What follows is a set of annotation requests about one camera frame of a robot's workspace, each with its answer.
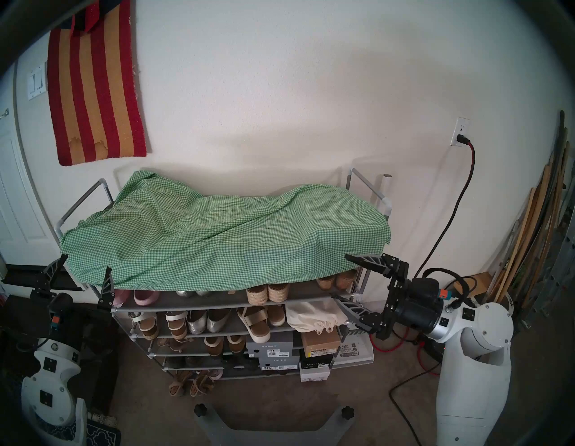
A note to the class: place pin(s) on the light wooden slat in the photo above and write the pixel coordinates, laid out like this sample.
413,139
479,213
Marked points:
537,216
516,243

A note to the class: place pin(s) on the dark long pole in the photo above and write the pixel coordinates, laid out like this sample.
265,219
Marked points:
559,148

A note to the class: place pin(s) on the green gingham cloth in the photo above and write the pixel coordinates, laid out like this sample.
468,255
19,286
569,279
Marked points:
224,238

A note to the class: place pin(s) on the white door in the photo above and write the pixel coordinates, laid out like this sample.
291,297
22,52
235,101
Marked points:
18,202

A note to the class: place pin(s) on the white wall outlet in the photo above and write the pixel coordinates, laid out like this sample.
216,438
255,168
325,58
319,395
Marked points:
462,126

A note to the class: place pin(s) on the grey Vionic shoebox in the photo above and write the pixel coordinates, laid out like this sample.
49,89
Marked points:
280,362
269,346

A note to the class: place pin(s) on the white platform sandal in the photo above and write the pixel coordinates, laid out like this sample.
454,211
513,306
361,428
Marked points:
256,330
276,317

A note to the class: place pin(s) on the grey metal ladder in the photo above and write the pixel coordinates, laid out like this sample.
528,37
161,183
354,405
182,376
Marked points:
561,269

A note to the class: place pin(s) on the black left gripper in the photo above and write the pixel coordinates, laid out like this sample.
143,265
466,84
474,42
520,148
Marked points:
60,310

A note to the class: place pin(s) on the brown cardboard shoebox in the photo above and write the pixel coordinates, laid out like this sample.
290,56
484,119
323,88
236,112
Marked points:
319,341

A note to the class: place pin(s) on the black shoebox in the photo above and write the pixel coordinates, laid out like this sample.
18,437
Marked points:
314,361

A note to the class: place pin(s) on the woven jute espadrille shoe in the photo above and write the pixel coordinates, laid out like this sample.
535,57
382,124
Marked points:
278,293
257,296

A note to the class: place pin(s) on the pink sandal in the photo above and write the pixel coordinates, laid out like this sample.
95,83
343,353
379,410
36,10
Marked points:
215,374

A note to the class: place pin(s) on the black base knob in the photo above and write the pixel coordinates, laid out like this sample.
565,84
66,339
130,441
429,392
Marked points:
202,410
347,412

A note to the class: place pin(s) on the white tube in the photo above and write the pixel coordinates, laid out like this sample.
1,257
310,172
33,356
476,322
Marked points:
387,186

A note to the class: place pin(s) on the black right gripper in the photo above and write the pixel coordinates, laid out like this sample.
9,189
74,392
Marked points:
417,305

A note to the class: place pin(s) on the white shoebox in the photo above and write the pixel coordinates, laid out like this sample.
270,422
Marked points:
314,374

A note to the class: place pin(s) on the smooth metallic silver flat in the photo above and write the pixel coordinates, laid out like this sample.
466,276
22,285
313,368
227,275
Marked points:
217,320
196,323

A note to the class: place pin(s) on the tan wedge shoe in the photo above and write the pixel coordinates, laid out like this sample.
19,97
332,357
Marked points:
325,283
346,279

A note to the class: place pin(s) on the white light switch plate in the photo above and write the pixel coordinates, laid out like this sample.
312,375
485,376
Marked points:
37,83

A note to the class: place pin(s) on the tan fringed moccasin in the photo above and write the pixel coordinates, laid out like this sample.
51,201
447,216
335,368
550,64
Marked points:
179,386
201,385

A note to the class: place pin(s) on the white blue bucket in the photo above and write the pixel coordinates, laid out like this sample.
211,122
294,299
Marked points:
507,303

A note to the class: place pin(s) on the blue patterned floor rug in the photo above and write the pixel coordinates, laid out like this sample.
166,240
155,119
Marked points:
103,436

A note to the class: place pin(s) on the red yellow striped wall rug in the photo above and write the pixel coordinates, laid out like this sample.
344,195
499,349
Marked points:
94,90

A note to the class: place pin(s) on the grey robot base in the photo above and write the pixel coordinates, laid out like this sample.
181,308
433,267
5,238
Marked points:
215,431

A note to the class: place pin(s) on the tan suede shoe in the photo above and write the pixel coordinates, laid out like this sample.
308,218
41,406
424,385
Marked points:
213,347
236,345

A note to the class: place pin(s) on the brown cardboard piece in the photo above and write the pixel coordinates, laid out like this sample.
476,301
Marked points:
483,283

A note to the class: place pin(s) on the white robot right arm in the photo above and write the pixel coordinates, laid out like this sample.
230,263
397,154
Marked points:
476,382

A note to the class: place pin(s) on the grey metal shoe rack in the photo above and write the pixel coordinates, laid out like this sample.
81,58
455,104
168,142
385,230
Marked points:
222,301

